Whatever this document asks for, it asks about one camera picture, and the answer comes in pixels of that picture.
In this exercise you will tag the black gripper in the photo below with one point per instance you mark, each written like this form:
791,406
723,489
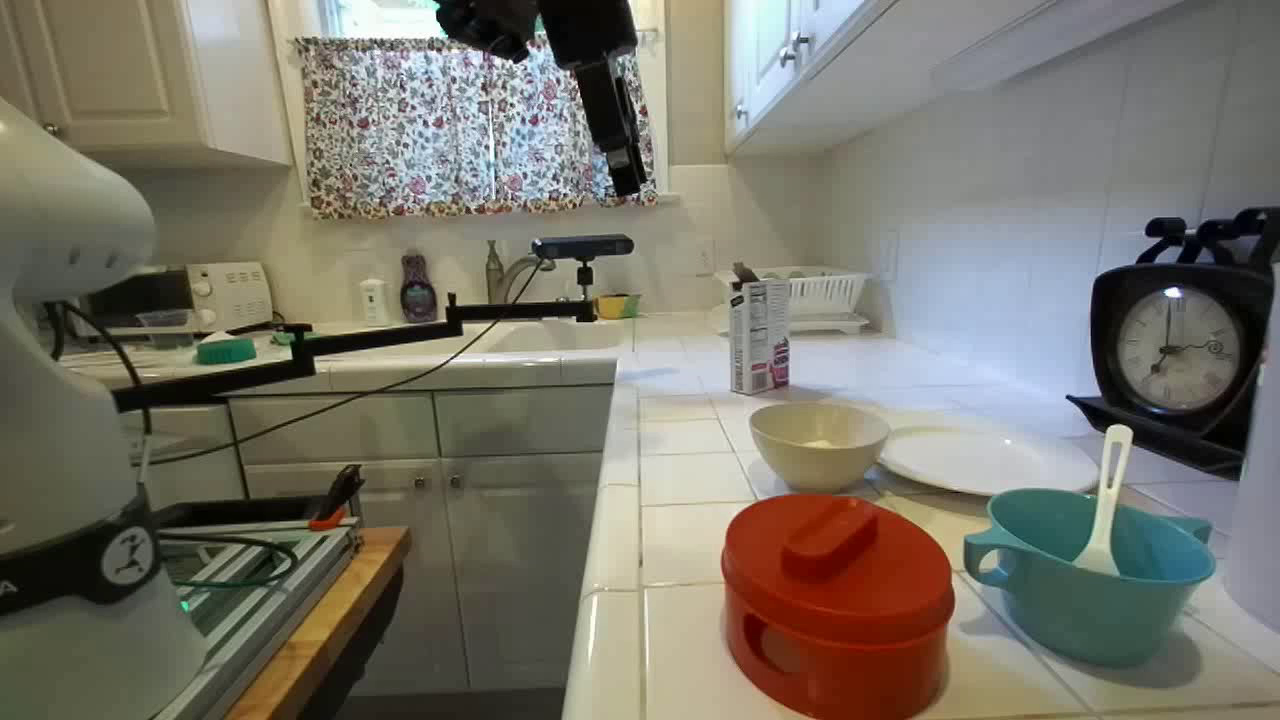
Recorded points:
586,32

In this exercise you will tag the white plastic spoon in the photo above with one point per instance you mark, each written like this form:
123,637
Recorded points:
1105,535

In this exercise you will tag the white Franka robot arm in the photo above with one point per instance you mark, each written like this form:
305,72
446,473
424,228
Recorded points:
65,400

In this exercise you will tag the white plate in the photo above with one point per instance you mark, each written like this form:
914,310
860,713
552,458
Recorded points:
984,464

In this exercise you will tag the yellow green sponge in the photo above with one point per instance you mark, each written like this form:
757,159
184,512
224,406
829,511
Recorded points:
616,304

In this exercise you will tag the metal faucet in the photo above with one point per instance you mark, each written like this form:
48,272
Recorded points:
495,272

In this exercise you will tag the floral curtain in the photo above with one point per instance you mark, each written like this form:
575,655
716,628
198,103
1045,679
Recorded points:
441,132

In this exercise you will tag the white upper cabinet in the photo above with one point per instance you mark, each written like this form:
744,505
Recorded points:
825,55
147,64

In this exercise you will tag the white cabinet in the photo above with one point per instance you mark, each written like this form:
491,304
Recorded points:
147,64
825,55
504,535

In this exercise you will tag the granulated sugar carton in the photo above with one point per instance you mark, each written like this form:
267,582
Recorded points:
760,341

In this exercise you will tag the white dish rack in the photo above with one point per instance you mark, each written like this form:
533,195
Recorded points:
825,294

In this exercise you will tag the dark soap bottle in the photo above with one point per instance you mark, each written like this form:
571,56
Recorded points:
417,290

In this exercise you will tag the window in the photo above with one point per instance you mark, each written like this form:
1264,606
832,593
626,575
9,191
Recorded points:
381,16

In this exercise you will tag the cream bowl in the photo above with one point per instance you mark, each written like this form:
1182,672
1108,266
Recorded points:
814,460

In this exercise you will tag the white lower cabinet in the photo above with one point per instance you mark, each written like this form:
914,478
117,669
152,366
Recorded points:
504,535

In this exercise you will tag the white toaster oven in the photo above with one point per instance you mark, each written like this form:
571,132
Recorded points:
224,290

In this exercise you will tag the teal tape roll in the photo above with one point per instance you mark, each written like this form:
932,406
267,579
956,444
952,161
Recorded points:
224,350

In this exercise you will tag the red black pliers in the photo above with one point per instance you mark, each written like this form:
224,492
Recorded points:
339,497

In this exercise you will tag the orange pot with lid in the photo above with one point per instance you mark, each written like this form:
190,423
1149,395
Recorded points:
840,624

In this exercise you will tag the wooden table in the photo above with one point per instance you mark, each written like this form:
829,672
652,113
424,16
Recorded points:
322,624

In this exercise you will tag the black kitchen scale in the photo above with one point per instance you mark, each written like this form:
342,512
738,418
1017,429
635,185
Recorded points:
1182,350

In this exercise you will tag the grey green framed panel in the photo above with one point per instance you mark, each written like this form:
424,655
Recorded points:
255,613

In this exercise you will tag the black stereo camera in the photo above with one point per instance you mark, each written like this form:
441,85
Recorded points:
586,244

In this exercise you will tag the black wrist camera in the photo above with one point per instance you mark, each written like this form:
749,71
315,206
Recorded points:
487,26

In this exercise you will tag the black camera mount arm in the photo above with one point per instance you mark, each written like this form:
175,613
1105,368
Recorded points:
385,333

